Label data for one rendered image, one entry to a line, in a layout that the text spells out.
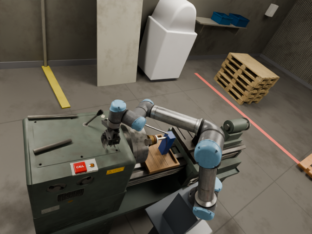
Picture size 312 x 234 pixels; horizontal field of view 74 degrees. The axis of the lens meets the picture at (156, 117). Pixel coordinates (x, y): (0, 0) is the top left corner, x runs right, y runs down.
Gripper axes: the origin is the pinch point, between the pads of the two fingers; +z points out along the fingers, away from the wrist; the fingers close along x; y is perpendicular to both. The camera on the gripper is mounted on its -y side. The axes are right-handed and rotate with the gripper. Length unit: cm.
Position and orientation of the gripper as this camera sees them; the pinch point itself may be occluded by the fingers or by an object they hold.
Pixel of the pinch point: (107, 145)
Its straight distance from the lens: 130.6
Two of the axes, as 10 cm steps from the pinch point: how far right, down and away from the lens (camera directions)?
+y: 4.2, 6.9, -5.9
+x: 8.6, -1.0, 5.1
